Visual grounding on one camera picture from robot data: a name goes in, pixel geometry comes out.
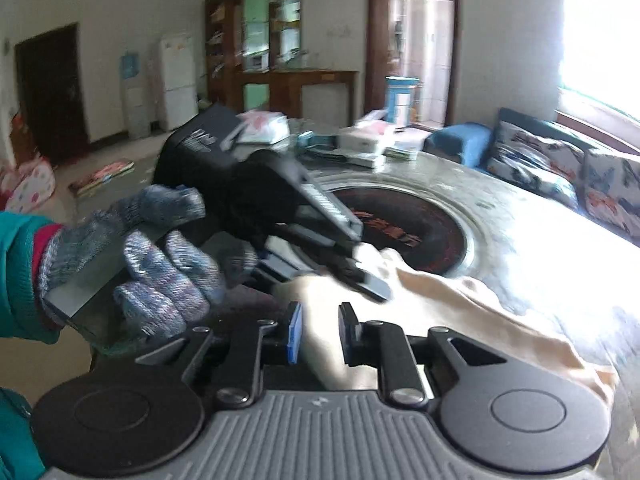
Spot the stack of books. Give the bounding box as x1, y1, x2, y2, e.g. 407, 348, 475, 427
67, 158, 136, 197

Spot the blue white bucket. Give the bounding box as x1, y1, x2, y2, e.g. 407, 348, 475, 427
385, 76, 421, 126

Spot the cream knit sweater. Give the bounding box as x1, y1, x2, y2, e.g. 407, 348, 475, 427
285, 242, 619, 406

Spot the white refrigerator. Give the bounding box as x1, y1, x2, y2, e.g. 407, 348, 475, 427
159, 34, 199, 131

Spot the blue sofa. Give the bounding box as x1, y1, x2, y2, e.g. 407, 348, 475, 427
422, 107, 640, 251

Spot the person's teal jacket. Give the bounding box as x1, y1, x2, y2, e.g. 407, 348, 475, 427
0, 387, 47, 480

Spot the person's left hand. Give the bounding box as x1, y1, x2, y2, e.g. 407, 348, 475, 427
34, 184, 261, 347

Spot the white pink box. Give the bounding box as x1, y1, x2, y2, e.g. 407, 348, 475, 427
337, 119, 397, 154

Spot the pink white tissue pack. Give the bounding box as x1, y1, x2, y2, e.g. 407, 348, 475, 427
235, 110, 291, 145

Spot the teal packet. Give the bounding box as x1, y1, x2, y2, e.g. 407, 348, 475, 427
295, 130, 337, 152

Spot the butterfly print cushion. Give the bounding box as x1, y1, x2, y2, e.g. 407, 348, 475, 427
582, 147, 640, 249
487, 120, 586, 209

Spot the flat white box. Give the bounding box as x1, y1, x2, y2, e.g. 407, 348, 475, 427
305, 146, 387, 169

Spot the window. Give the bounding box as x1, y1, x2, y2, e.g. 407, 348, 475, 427
556, 0, 640, 127

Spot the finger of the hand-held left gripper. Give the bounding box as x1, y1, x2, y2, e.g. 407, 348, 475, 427
320, 242, 394, 304

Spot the wooden shelf cabinet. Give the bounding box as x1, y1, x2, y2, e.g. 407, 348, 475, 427
204, 0, 307, 113

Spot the dark wooden door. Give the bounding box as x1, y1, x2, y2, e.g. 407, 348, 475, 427
14, 22, 92, 162

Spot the wooden door frame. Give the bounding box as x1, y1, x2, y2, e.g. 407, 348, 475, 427
367, 0, 462, 132

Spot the water dispenser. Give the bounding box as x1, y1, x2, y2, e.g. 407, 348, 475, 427
120, 52, 152, 139

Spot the pink dotted bag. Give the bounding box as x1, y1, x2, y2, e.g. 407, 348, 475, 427
0, 157, 56, 214

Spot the round black hotpot cooktop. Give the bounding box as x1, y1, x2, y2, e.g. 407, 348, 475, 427
324, 184, 469, 272

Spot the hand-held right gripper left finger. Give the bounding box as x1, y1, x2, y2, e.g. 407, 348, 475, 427
135, 301, 304, 409

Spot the person's left forearm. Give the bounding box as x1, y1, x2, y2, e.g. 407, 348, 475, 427
0, 210, 66, 346

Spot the wooden counter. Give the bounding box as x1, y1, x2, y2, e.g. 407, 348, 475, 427
235, 70, 361, 128

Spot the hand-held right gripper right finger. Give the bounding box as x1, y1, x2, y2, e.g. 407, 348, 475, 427
338, 302, 508, 407

